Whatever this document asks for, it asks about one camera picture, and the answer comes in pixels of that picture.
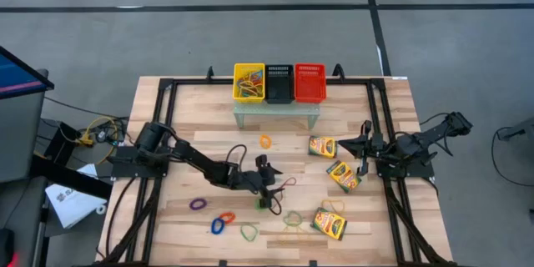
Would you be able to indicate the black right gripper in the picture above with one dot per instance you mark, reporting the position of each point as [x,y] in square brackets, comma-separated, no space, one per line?
[377,147]

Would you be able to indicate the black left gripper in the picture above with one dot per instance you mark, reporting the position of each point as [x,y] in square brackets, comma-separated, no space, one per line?
[258,177]

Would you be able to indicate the red rubber band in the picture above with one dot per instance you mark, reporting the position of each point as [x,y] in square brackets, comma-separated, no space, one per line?
[288,178]

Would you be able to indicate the yellow green crayon box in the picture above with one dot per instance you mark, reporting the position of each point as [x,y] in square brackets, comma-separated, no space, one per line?
[343,176]
[322,147]
[329,223]

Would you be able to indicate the orange-red coil wristband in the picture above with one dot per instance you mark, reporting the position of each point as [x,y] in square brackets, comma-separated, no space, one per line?
[222,217]

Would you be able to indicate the yellow-orange coil wristband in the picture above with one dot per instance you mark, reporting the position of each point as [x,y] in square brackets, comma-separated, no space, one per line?
[260,141]

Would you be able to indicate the orange rubber band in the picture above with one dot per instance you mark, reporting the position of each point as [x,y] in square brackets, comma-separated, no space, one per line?
[250,90]

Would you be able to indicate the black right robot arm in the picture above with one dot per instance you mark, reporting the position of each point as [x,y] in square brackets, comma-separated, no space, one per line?
[429,135]

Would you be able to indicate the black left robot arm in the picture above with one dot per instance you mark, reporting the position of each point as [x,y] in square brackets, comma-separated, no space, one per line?
[196,160]

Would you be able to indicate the yellow rubber band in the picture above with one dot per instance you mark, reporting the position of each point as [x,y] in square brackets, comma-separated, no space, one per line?
[292,232]
[334,200]

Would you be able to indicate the blue coil wristband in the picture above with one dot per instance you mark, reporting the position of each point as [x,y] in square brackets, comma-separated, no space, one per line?
[213,226]

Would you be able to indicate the purple coil wristband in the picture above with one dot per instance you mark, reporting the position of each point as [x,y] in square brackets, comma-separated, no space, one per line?
[192,205]

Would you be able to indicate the black clamp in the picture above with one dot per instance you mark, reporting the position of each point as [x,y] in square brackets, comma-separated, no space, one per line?
[339,72]
[210,74]

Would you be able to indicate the red plastic basket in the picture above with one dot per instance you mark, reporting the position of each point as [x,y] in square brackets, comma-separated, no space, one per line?
[309,85]

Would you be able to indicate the white label sticker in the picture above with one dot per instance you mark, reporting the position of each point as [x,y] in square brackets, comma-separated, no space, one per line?
[399,77]

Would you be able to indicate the pale green riser shelf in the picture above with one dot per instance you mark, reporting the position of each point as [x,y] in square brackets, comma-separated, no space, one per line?
[275,109]

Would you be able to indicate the yellow plastic basket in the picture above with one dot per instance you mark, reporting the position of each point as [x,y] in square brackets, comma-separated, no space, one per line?
[249,101]

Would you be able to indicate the black plastic basket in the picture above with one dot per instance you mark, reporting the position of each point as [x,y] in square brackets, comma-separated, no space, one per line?
[278,87]

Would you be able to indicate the grey floor object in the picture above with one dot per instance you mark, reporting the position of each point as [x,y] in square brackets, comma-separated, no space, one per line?
[517,130]

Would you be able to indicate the white paper sheet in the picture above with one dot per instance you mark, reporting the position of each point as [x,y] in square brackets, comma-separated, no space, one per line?
[71,204]

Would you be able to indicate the black bar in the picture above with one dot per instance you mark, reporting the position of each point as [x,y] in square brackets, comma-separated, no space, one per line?
[71,177]

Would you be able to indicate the black equipment box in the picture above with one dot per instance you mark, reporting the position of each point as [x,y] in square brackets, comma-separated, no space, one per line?
[58,144]

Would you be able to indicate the grey cabinet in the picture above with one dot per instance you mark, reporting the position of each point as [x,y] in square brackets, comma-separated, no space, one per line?
[21,133]

